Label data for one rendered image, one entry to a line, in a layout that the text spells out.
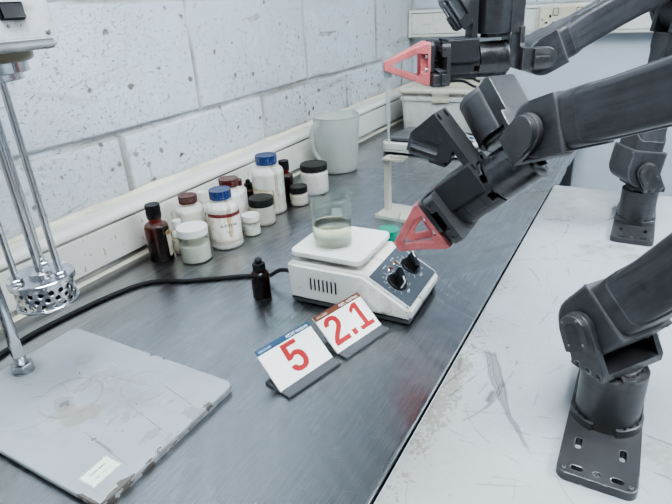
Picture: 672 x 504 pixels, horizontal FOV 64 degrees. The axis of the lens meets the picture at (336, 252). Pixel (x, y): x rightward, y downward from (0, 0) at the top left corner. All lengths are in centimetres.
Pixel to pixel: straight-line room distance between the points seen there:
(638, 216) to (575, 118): 63
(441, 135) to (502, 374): 30
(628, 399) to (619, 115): 27
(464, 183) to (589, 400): 26
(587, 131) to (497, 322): 35
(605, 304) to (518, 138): 18
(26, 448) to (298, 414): 29
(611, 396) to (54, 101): 90
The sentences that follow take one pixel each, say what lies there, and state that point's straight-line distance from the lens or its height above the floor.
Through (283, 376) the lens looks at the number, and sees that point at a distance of 68.
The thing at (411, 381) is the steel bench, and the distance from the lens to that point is 68.
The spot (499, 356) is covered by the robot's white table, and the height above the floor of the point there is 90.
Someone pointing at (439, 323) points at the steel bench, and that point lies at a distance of 79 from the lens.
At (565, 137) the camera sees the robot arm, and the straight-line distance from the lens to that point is 56.
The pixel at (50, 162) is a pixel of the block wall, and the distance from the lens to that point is 102.
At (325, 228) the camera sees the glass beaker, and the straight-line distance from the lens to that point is 79.
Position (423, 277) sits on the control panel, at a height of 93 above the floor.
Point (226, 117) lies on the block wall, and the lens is 131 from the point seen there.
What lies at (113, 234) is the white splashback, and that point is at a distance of 105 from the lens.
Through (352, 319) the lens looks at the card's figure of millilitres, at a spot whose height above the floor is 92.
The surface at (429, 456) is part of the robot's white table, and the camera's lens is 59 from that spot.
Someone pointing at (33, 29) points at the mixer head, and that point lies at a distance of 56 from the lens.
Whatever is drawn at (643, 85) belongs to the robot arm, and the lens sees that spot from 51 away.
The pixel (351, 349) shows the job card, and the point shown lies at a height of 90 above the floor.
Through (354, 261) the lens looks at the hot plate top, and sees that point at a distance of 77.
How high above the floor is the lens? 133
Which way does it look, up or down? 25 degrees down
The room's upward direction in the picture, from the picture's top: 3 degrees counter-clockwise
